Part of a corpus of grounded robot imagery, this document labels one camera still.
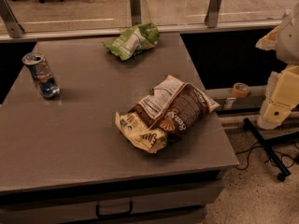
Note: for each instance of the black stand leg with wheel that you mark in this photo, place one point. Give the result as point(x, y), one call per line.
point(284, 172)

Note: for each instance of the right metal railing post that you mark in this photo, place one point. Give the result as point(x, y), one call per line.
point(211, 19)

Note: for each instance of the brown chip bag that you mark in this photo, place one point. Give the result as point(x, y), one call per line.
point(174, 107)

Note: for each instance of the crushed soda can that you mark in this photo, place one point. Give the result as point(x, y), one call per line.
point(41, 74)

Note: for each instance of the yellow chip bag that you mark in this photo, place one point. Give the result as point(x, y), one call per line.
point(139, 134)

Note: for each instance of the green chip bag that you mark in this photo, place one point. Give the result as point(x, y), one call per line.
point(134, 40)

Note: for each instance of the left metal railing post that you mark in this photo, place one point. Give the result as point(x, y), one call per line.
point(14, 29)

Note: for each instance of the tape roll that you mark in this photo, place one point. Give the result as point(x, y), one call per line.
point(240, 90)

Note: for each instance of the metal railing post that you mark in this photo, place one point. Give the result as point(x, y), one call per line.
point(14, 29)
point(135, 10)
point(211, 19)

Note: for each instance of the grey cabinet drawer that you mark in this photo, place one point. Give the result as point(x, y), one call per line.
point(185, 204)

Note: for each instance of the black drawer handle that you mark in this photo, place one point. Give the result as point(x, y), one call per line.
point(105, 211)

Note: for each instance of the middle metal railing post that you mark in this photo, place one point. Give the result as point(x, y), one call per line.
point(135, 10)

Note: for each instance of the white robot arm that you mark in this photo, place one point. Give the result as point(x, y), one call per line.
point(282, 89)

